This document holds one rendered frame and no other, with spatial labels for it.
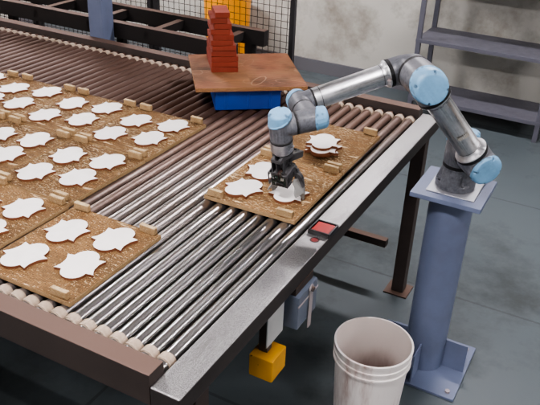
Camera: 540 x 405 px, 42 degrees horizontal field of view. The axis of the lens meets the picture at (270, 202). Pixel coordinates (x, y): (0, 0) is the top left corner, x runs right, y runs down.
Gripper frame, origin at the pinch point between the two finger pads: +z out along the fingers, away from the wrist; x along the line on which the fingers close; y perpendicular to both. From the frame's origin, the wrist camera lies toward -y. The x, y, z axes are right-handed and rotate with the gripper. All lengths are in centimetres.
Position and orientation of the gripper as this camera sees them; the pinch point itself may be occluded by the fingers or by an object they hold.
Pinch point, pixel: (288, 193)
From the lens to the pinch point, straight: 245.9
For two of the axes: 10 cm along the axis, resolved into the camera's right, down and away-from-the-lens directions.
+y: -4.6, 6.2, -6.4
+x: 8.9, 2.5, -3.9
